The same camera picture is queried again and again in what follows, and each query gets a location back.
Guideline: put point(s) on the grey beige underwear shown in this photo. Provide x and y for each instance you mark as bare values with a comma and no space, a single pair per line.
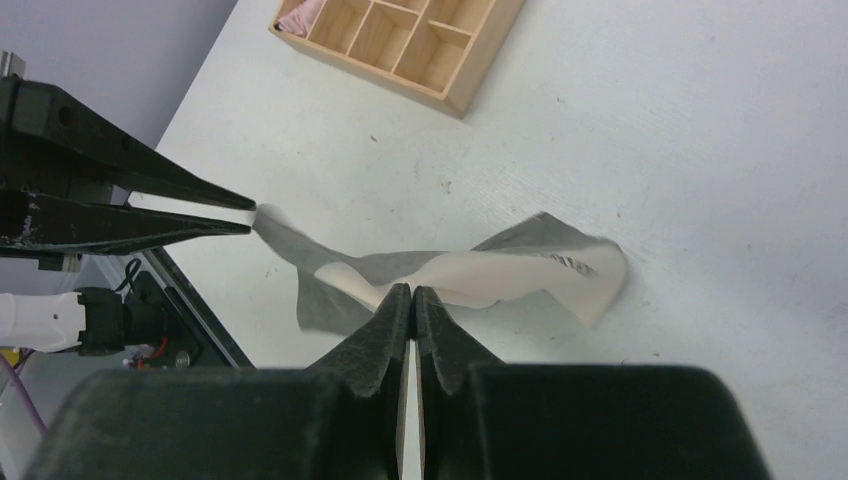
338,293

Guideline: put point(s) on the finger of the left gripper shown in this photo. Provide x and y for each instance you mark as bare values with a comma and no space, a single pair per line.
54,144
42,223

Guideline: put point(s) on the pink rolled underwear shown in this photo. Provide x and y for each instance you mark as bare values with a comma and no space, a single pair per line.
300,19

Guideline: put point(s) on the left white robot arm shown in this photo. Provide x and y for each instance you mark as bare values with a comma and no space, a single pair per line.
89,320

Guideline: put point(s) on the wooden compartment tray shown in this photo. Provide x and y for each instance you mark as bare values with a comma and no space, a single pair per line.
435,52

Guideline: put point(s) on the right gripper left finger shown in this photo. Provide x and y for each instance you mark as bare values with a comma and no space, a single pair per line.
362,412

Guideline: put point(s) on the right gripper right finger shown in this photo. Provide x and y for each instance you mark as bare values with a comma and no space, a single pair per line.
452,441

